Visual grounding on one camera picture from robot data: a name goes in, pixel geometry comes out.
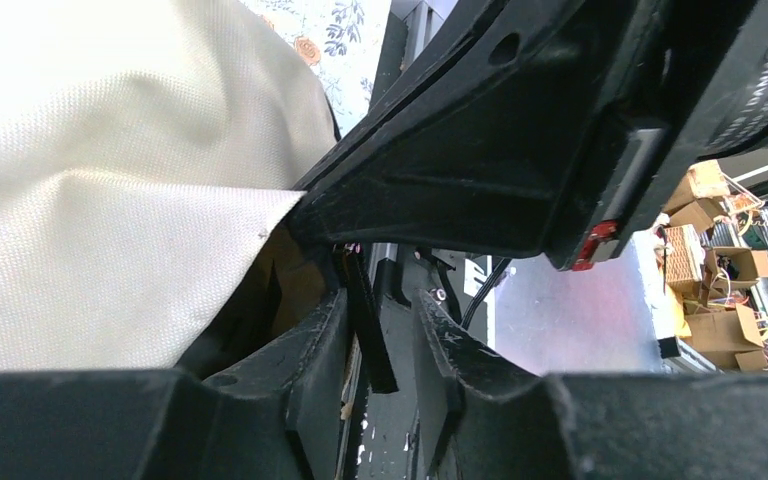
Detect beige canvas backpack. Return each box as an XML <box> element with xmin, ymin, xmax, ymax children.
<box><xmin>0</xmin><ymin>1</ymin><xmax>342</xmax><ymax>373</ymax></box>

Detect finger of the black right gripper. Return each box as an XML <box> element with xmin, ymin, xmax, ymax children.
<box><xmin>288</xmin><ymin>1</ymin><xmax>630</xmax><ymax>258</ymax></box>

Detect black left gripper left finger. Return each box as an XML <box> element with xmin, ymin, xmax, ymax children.
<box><xmin>0</xmin><ymin>291</ymin><xmax>349</xmax><ymax>479</ymax></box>

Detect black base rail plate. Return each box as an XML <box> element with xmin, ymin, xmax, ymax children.
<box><xmin>336</xmin><ymin>1</ymin><xmax>499</xmax><ymax>479</ymax></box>

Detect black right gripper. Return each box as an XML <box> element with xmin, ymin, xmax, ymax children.
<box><xmin>545</xmin><ymin>1</ymin><xmax>768</xmax><ymax>270</ymax></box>

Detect stacked cardboard boxes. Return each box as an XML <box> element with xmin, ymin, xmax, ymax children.
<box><xmin>651</xmin><ymin>160</ymin><xmax>768</xmax><ymax>373</ymax></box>

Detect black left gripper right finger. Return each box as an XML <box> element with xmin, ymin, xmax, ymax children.
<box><xmin>412</xmin><ymin>291</ymin><xmax>768</xmax><ymax>479</ymax></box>

